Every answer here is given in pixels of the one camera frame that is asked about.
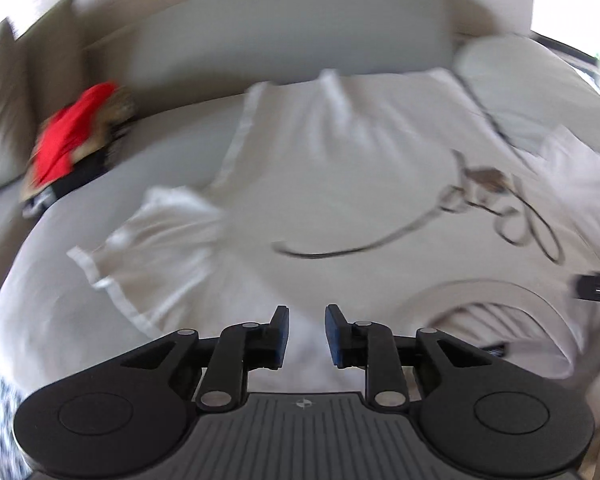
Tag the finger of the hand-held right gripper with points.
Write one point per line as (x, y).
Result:
(597, 287)

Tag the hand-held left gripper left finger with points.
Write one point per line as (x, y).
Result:
(280, 330)

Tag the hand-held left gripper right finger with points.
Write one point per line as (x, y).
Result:
(332, 332)

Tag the light grey printed t-shirt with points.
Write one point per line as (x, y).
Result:
(355, 170)

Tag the light grey sofa cushion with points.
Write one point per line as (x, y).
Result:
(530, 85)

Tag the red garment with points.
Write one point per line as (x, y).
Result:
(65, 135)

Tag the blue patterned rug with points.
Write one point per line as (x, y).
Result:
(0, 410)

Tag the grey sofa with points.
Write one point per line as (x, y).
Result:
(290, 25)

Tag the olive grey throw pillow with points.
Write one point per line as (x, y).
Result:
(50, 55)
(2, 120)

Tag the dark window frame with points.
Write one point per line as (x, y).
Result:
(580, 60)

